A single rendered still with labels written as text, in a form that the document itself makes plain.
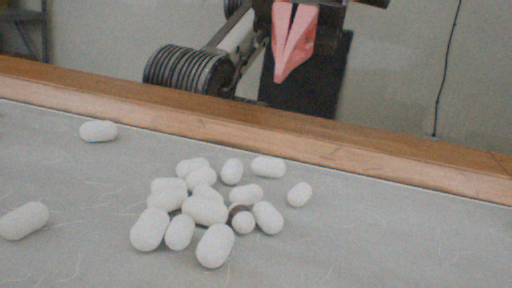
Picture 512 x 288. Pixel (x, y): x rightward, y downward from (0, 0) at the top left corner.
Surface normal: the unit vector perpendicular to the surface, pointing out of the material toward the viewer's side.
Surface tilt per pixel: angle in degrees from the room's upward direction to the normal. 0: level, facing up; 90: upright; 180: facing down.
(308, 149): 45
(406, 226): 0
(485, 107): 90
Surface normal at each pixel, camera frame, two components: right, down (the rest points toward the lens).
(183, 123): -0.04, -0.42
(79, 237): 0.15, -0.92
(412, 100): -0.23, 0.31
